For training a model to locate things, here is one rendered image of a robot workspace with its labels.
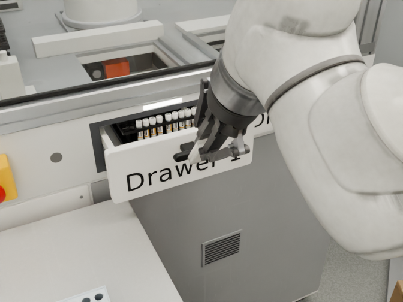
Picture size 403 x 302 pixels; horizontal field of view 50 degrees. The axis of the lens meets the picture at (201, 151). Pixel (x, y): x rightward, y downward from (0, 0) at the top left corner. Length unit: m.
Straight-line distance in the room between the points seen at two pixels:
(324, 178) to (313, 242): 1.06
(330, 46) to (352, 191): 0.13
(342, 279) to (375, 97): 1.50
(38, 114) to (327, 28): 0.55
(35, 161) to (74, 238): 0.16
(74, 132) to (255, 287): 0.81
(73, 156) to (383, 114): 0.63
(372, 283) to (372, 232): 1.47
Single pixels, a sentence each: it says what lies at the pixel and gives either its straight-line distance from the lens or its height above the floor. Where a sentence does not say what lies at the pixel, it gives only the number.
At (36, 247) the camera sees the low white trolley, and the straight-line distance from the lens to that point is 0.84.
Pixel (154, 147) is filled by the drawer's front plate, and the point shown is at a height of 0.92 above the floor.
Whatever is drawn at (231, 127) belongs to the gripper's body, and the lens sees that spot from 0.58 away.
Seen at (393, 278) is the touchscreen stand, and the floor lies 0.03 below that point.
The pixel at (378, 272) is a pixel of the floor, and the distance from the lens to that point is 1.88.
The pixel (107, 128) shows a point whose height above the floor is 0.84.
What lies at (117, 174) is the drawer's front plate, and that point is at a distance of 0.76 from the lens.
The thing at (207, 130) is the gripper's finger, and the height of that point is 0.99.
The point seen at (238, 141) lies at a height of 1.02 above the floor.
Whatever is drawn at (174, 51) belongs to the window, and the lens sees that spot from 0.84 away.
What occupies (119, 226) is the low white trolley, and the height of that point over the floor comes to 0.76.
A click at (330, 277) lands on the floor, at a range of 1.81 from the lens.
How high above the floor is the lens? 1.33
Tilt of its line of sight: 34 degrees down
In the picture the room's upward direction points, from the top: straight up
